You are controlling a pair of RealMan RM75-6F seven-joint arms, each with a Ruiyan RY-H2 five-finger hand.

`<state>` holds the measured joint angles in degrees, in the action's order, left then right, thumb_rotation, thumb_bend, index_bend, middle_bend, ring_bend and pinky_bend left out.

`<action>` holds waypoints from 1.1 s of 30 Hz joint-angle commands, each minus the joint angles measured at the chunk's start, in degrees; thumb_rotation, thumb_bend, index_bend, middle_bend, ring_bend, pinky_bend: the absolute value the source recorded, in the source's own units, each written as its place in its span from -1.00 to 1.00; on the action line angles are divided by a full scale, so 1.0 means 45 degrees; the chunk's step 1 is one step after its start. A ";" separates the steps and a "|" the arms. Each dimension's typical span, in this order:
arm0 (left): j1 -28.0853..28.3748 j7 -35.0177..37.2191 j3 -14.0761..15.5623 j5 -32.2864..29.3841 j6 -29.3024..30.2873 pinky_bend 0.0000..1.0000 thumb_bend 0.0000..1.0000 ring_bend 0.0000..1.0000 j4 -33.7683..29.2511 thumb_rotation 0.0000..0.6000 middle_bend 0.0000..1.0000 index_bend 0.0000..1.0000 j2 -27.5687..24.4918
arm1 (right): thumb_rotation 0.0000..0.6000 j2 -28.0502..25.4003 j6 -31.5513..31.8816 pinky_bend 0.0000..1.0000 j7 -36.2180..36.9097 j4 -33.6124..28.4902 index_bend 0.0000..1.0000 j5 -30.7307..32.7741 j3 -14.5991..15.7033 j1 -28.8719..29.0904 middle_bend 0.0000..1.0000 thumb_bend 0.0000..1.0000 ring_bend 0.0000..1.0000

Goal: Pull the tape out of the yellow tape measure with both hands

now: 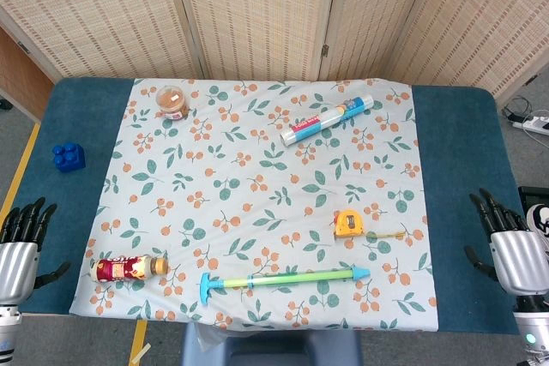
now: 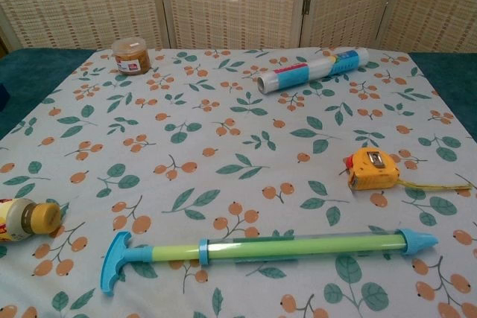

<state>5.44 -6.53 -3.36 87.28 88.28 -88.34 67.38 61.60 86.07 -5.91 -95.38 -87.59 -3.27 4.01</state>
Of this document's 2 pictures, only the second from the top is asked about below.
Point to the yellow tape measure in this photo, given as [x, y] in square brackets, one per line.
[372, 174]

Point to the clear plastic wrap roll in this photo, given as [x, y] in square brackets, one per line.
[313, 66]

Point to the green blue water pump toy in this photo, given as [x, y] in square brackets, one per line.
[261, 249]

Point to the plastic jar with brown contents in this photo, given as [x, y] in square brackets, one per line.
[132, 58]

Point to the woven folding screen panel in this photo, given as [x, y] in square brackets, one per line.
[234, 1]
[82, 1]
[350, 1]
[436, 5]

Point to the metal screen hinge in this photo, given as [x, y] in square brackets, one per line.
[306, 4]

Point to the bottle with yellow cap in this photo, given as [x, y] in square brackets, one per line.
[22, 221]

